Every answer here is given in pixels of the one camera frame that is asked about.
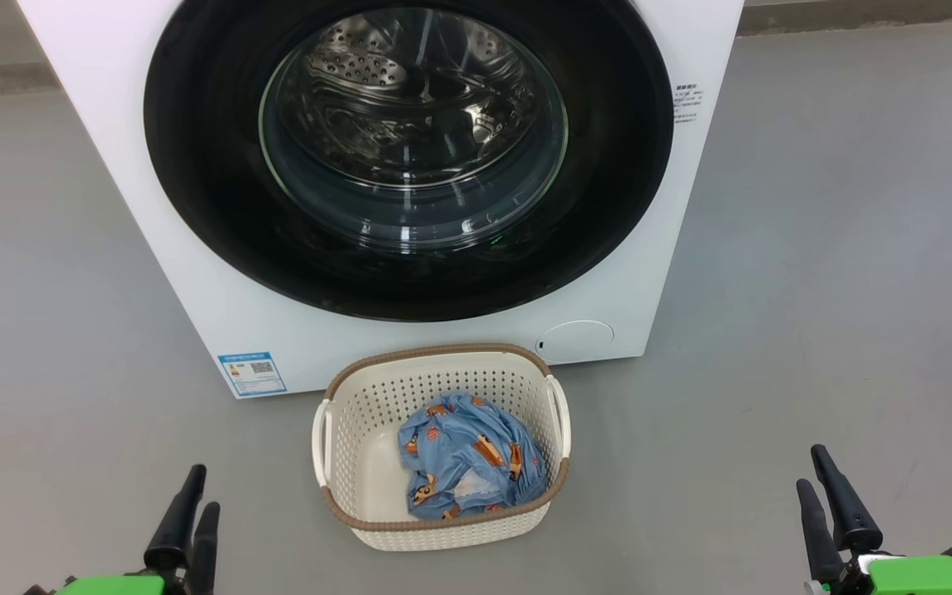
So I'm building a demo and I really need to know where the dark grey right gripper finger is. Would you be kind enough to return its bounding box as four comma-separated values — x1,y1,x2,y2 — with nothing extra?
797,479,845,583
811,446,883,555

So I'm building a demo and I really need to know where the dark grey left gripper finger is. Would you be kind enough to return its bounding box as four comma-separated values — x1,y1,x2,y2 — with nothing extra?
187,502,221,595
144,464,207,571

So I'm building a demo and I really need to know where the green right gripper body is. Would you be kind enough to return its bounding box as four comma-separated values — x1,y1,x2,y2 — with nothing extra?
805,552,952,595

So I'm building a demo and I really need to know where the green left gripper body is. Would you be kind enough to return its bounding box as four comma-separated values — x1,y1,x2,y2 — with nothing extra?
26,570,169,595

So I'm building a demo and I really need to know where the blue bear print garment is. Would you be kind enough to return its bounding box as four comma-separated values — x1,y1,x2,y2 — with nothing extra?
397,391,550,521

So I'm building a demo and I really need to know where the white light-blue garment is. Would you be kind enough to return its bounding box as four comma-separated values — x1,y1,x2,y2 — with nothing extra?
450,473,518,512

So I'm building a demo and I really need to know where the white front-load washing machine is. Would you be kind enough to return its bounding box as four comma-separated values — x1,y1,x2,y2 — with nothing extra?
17,0,745,399

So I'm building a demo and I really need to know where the washing machine steel drum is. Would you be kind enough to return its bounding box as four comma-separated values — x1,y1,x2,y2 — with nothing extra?
265,8,564,249

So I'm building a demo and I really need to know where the blue energy label sticker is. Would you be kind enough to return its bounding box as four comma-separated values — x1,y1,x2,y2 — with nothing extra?
217,353,288,398

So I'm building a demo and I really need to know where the cream perforated laundry basket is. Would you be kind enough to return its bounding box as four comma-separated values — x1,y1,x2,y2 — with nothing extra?
312,343,572,552

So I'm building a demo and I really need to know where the round white filter cover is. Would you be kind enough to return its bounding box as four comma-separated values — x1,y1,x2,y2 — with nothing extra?
535,320,616,364

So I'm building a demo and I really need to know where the small printed text label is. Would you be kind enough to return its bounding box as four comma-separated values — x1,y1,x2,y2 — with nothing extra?
674,83,702,125

